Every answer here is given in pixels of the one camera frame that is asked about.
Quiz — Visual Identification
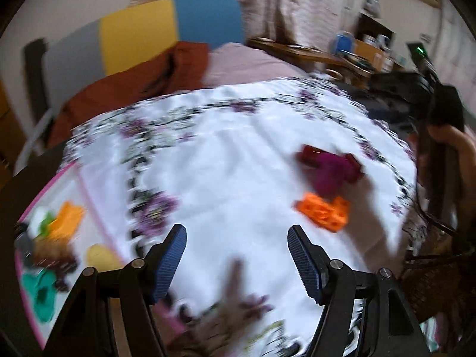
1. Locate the floral beige curtain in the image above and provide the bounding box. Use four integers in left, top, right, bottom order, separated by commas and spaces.
130, 0, 358, 51

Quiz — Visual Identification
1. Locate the teal funnel-shaped toy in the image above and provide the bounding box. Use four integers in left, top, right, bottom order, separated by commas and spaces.
20, 270, 58, 322

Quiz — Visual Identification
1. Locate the dark brown toy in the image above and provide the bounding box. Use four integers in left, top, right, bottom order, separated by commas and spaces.
33, 238, 79, 272

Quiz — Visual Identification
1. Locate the dark shelf unit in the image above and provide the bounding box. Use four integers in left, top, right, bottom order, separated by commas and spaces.
355, 11, 406, 73

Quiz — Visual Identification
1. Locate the black upright post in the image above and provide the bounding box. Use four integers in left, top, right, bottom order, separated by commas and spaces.
24, 38, 51, 120

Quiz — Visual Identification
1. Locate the dark bulky object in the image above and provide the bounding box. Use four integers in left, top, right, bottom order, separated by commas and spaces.
366, 71, 425, 127

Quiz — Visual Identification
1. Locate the small green toy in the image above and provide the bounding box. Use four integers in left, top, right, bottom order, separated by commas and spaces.
35, 212, 56, 237

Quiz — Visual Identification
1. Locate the person's right hand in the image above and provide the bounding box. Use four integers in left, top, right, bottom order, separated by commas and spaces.
427, 124, 476, 183

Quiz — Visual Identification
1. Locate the black cable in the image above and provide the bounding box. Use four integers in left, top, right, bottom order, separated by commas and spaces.
403, 190, 476, 266

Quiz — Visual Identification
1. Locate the orange toy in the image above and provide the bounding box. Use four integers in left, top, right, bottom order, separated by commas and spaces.
48, 201, 87, 242

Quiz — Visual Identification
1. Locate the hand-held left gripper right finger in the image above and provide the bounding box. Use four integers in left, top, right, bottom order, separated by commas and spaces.
288, 225, 436, 357

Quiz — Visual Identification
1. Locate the wooden furniture frame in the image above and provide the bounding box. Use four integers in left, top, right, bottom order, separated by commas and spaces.
247, 36, 372, 86

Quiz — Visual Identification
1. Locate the blue container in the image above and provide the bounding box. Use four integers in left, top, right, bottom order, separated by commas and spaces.
333, 33, 356, 54

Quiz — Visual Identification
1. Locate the orange perforated block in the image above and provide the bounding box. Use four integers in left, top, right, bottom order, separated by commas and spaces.
294, 192, 352, 234

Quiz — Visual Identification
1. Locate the black jar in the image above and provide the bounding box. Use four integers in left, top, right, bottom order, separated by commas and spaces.
15, 223, 36, 264

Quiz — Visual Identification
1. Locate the red and magenta toy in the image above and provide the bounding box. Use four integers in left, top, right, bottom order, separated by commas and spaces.
296, 144, 363, 198

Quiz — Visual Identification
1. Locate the white floral tablecloth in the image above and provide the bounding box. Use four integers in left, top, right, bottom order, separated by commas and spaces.
61, 75, 419, 357

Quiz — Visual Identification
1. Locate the brown wicker chair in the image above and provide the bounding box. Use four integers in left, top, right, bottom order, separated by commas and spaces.
400, 256, 476, 343

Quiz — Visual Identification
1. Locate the grey yellow blue chair back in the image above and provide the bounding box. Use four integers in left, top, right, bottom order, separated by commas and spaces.
43, 0, 246, 82

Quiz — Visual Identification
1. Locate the pink cushion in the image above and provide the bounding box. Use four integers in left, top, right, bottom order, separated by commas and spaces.
203, 43, 309, 90

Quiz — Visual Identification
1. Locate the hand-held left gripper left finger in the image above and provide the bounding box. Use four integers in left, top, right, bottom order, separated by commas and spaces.
43, 224, 187, 357

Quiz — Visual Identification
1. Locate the person's right forearm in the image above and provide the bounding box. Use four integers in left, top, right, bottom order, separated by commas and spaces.
457, 180, 476, 239

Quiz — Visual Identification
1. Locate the orange-brown wooden wardrobe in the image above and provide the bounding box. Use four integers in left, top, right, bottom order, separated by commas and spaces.
0, 78, 26, 179

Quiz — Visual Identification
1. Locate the light grey curved armrest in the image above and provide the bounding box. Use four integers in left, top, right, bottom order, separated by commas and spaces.
13, 108, 53, 177

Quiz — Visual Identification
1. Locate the tan oval toy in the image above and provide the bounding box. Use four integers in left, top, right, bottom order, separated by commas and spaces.
85, 243, 123, 273

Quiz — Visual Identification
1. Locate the pink-rimmed white tray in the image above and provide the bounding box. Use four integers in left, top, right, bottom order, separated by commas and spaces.
13, 162, 127, 343

